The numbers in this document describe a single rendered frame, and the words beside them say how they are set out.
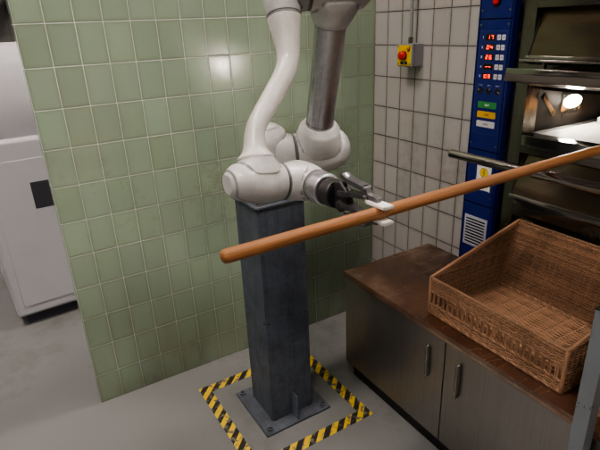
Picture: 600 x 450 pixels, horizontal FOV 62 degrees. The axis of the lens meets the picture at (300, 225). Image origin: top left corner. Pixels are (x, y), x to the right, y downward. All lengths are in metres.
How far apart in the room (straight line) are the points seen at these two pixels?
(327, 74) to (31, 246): 2.14
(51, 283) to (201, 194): 1.34
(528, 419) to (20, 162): 2.68
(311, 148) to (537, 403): 1.09
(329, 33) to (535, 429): 1.35
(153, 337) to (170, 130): 0.98
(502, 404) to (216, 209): 1.44
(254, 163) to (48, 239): 2.12
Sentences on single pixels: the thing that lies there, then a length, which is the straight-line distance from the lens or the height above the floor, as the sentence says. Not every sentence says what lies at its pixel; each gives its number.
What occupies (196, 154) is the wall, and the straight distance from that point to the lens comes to 2.29.
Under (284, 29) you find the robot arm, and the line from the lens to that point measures 1.49.
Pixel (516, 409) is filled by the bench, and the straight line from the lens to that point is 1.78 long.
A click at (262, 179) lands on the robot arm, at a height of 1.24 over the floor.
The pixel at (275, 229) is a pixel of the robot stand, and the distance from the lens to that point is 1.88.
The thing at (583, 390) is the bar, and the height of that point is 0.72.
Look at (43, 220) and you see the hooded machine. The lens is 3.22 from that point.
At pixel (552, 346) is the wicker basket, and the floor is 0.72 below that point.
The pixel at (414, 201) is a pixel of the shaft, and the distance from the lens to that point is 1.23.
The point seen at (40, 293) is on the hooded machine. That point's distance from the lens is 3.37.
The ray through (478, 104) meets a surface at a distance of 2.22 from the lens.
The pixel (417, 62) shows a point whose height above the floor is 1.43.
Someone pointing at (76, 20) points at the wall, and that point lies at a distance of 2.14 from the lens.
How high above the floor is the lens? 1.61
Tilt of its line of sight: 22 degrees down
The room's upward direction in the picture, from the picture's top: 2 degrees counter-clockwise
